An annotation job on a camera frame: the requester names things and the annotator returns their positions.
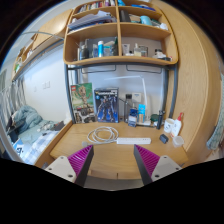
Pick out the clear bottle with black cap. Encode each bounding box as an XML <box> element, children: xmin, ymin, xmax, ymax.
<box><xmin>124</xmin><ymin>93</ymin><xmax>134</xmax><ymax>123</ymax></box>

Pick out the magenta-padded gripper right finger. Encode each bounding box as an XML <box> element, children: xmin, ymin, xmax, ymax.
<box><xmin>133</xmin><ymin>143</ymin><xmax>182</xmax><ymax>187</ymax></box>

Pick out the light blue carton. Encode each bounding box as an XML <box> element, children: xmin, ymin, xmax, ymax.
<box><xmin>137</xmin><ymin>103</ymin><xmax>147</xmax><ymax>124</ymax></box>

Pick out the grey metal desk frame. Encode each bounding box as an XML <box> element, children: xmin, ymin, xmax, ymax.
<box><xmin>64</xmin><ymin>61</ymin><xmax>179</xmax><ymax>125</ymax></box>

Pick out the wooden overhead bunk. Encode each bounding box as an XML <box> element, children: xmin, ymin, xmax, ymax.
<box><xmin>11</xmin><ymin>9</ymin><xmax>74</xmax><ymax>82</ymax></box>

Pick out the black electric shaver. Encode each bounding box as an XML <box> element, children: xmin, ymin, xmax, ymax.
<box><xmin>156</xmin><ymin>109</ymin><xmax>165</xmax><ymax>130</ymax></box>

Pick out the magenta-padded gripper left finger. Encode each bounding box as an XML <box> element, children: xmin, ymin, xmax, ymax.
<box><xmin>44</xmin><ymin>143</ymin><xmax>95</xmax><ymax>188</ymax></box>

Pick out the white power strip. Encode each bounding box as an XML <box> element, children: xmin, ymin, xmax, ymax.
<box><xmin>115</xmin><ymin>136</ymin><xmax>152</xmax><ymax>146</ymax></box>

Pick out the wooden shelf unit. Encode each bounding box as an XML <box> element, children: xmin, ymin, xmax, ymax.
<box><xmin>63</xmin><ymin>0</ymin><xmax>179</xmax><ymax>67</ymax></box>

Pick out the white bottle with red cap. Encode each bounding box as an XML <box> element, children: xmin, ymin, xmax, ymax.
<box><xmin>170</xmin><ymin>111</ymin><xmax>185</xmax><ymax>138</ymax></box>

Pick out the patterned hanging cloth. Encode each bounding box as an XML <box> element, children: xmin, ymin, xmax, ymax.
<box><xmin>205</xmin><ymin>71</ymin><xmax>224</xmax><ymax>151</ymax></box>

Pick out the white printed mug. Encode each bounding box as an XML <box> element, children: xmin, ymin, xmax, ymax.
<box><xmin>163</xmin><ymin>117</ymin><xmax>176</xmax><ymax>134</ymax></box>

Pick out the bed with bedding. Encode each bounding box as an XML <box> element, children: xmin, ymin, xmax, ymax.
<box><xmin>0</xmin><ymin>104</ymin><xmax>66</xmax><ymax>166</ymax></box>

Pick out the small dark blue box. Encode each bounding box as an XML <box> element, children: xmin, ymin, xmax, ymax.
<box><xmin>127</xmin><ymin>107</ymin><xmax>139</xmax><ymax>128</ymax></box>

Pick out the green toy set box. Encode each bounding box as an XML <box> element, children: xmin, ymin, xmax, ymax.
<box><xmin>69</xmin><ymin>82</ymin><xmax>96</xmax><ymax>124</ymax></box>

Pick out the white desk lamp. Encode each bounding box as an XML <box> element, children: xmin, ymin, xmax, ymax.
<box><xmin>103</xmin><ymin>74</ymin><xmax>152</xmax><ymax>127</ymax></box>

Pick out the white labelled box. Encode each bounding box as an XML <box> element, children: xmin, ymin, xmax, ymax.
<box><xmin>131</xmin><ymin>92</ymin><xmax>143</xmax><ymax>108</ymax></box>

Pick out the white coiled cable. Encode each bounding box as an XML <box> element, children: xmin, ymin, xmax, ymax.
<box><xmin>82</xmin><ymin>125</ymin><xmax>120</xmax><ymax>147</ymax></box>

